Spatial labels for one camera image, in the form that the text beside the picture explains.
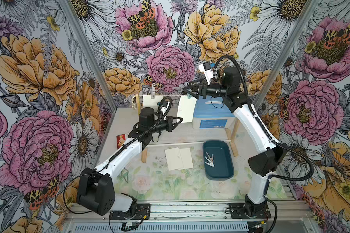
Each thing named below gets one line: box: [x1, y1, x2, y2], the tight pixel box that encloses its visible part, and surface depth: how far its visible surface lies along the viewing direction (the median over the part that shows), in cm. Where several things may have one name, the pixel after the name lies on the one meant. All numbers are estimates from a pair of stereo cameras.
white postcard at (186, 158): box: [177, 147, 194, 170], surface depth 95 cm
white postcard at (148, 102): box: [142, 95, 164, 112], surface depth 69 cm
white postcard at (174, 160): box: [164, 147, 184, 171], surface depth 96 cm
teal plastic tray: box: [202, 140, 235, 181], surface depth 93 cm
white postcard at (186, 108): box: [177, 95, 198, 123], surface depth 73 cm
